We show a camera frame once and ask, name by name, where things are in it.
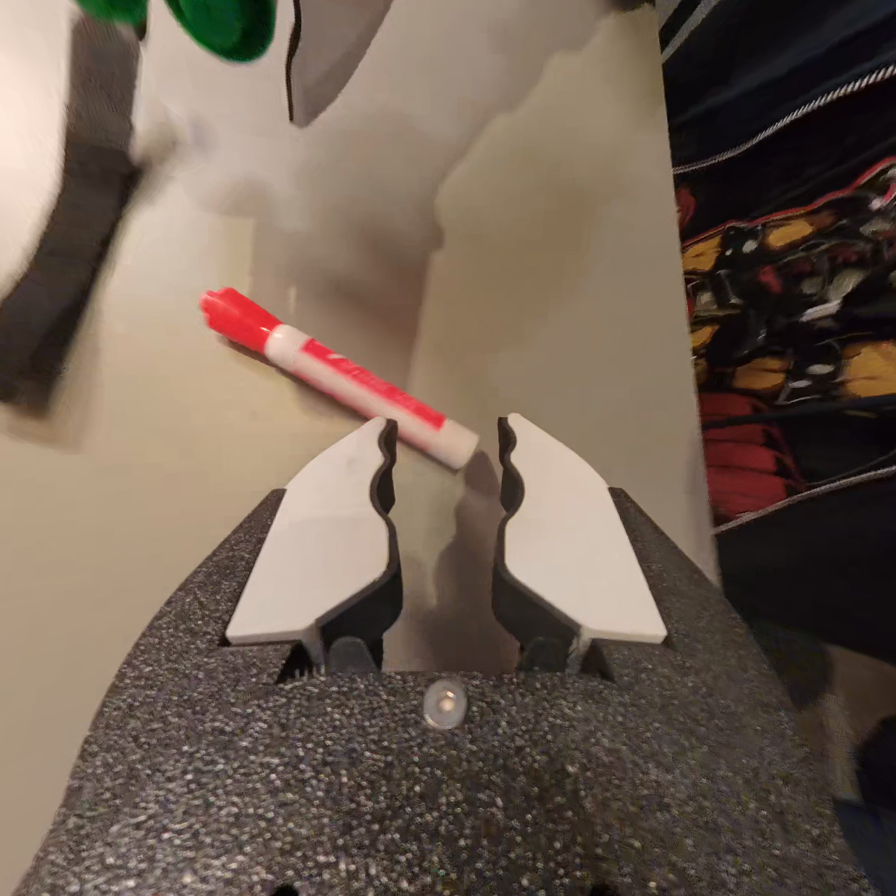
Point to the red dry erase marker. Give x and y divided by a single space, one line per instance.
336 371

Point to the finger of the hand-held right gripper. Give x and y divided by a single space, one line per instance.
336 49

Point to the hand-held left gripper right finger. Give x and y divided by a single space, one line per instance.
581 546

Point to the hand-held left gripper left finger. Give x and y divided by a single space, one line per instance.
315 546

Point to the green dry erase marker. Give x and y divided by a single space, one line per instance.
115 11
224 25

